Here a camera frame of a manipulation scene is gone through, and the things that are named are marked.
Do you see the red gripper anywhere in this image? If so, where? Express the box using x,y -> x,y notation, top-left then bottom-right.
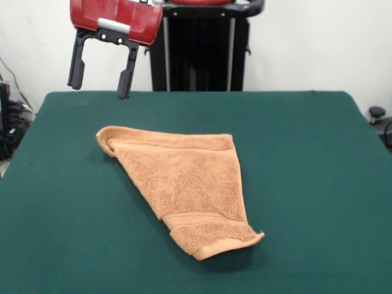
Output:
67,0 -> 164,100

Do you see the tan terry towel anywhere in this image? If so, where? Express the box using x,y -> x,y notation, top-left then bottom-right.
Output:
96,125 -> 265,262

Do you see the black equipment pile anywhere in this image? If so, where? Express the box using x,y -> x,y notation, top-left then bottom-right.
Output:
0,81 -> 35,162

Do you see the dark green table cloth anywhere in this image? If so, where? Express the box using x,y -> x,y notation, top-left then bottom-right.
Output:
0,90 -> 392,294

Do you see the grey cable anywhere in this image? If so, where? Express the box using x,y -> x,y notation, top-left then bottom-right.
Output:
0,56 -> 34,108

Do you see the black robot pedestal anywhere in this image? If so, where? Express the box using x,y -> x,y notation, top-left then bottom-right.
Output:
143,0 -> 265,92

